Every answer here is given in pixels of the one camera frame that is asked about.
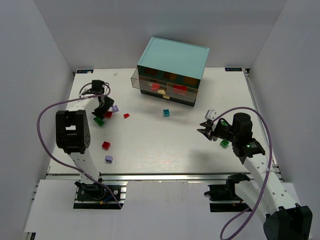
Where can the lilac lego brick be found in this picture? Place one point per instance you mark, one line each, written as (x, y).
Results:
(115, 108)
(108, 158)

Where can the right blue corner label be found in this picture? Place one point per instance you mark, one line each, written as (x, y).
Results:
(233, 69)

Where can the lilac lego brick rear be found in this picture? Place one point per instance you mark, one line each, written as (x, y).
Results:
(115, 108)

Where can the green lego cube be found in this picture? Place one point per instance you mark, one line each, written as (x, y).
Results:
(224, 143)

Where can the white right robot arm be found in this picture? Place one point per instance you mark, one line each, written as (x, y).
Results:
(283, 218)

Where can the left blue corner label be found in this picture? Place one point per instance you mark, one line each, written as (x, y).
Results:
(84, 71)

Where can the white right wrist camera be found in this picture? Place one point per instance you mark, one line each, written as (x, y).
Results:
(210, 115)

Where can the small red lego cube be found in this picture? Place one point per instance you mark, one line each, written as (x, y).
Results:
(106, 145)

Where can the long red lego brick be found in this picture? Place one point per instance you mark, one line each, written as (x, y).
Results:
(180, 89)

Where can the teal drawer cabinet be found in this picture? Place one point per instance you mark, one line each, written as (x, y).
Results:
(174, 62)

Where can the long green lego brick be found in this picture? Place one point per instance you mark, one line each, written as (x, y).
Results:
(224, 123)

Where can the lilac lego brick front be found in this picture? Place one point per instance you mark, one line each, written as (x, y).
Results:
(108, 158)

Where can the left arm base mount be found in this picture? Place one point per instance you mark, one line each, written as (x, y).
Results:
(96, 197)

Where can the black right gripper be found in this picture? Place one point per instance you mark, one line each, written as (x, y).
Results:
(213, 131)

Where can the aluminium table front rail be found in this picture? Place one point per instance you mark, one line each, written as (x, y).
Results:
(148, 177)

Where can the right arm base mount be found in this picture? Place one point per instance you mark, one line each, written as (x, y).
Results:
(223, 198)

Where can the small red slope lego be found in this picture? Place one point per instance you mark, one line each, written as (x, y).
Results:
(155, 87)

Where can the blue corner label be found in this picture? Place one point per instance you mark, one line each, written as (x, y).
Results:
(84, 71)
(233, 69)

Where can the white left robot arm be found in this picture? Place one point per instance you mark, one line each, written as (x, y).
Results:
(73, 131)

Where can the small teal lego cube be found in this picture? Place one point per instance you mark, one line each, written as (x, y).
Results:
(166, 113)

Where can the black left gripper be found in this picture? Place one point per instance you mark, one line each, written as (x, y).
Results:
(103, 110)

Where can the green lego plate left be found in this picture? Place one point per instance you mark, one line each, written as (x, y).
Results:
(99, 121)

